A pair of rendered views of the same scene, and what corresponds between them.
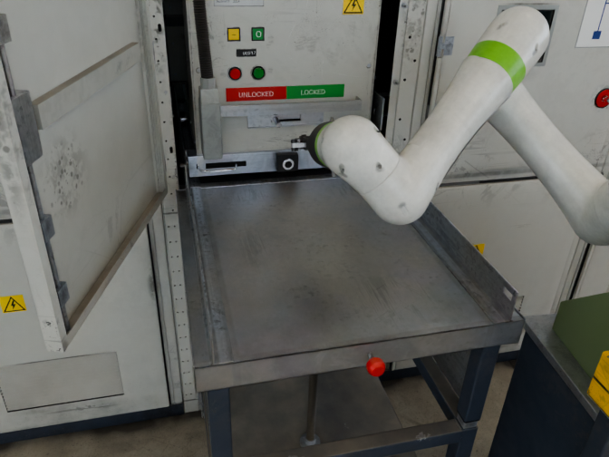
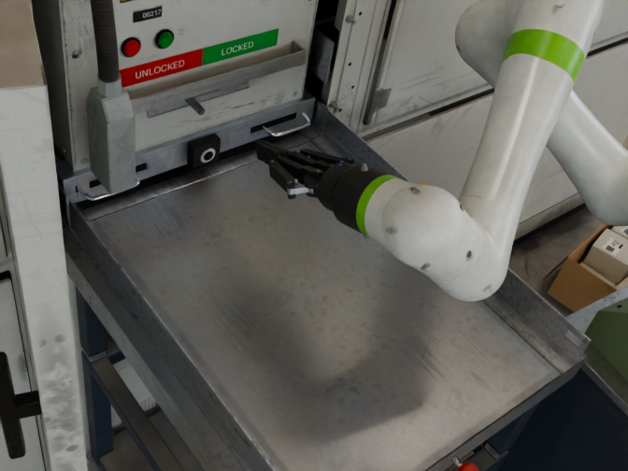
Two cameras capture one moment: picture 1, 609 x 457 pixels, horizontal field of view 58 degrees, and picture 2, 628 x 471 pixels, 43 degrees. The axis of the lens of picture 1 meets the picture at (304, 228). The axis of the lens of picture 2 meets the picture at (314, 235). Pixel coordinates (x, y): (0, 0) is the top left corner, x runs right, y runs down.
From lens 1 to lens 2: 0.64 m
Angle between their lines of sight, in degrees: 28
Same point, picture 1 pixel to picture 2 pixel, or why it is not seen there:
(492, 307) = (550, 350)
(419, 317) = (487, 390)
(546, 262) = not seen: hidden behind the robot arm
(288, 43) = not seen: outside the picture
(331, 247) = (333, 297)
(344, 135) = (435, 231)
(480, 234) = (424, 173)
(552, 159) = (578, 139)
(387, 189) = (474, 275)
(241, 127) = (138, 118)
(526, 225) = (471, 149)
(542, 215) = not seen: hidden behind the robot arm
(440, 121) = (509, 160)
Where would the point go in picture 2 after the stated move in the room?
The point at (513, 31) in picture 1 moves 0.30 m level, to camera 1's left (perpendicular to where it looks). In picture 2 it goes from (574, 17) to (393, 34)
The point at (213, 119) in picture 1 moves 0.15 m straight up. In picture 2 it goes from (125, 138) to (123, 54)
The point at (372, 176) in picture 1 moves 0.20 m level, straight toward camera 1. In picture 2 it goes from (461, 267) to (528, 394)
